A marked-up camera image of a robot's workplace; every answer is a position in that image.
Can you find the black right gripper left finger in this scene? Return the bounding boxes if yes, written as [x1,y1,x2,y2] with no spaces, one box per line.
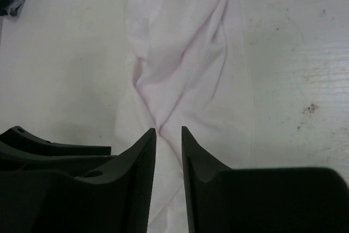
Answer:
[1,129,156,232]

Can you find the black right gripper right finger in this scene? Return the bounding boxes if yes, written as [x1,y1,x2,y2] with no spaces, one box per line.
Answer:
[182,127,348,232]

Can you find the white tank top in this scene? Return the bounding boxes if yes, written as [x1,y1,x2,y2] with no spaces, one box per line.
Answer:
[115,0,252,232]

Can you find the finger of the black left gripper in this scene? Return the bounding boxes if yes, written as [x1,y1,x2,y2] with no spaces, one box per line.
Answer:
[1,126,115,173]

